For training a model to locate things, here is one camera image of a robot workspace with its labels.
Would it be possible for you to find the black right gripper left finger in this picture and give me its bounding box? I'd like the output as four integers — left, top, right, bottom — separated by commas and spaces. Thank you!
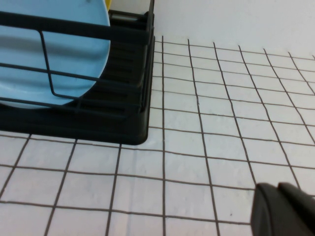
251, 183, 300, 236

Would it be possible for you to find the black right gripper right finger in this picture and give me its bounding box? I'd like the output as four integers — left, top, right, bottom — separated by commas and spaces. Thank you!
277, 182, 315, 236

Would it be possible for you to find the light blue plate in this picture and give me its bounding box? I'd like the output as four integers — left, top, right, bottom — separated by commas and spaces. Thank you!
0, 0, 111, 110

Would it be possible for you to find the white grid-patterned tablecloth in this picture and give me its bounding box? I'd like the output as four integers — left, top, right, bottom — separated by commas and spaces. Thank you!
0, 35, 315, 236

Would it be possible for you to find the black wire dish rack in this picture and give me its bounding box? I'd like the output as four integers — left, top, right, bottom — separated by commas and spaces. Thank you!
0, 0, 156, 116

